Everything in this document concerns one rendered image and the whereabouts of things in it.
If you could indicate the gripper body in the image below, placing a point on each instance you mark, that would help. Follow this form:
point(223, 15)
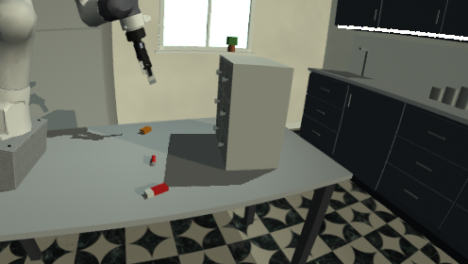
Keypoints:
point(135, 35)

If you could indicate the small grey chest of drawers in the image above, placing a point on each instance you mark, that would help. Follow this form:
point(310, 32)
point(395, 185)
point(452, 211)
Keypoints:
point(259, 102)

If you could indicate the grey drawer front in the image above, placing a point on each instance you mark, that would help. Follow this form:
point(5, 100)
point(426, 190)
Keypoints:
point(228, 78)
point(219, 101)
point(221, 72)
point(223, 144)
point(217, 127)
point(225, 113)

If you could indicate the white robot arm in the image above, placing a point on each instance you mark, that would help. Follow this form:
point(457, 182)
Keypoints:
point(18, 22)

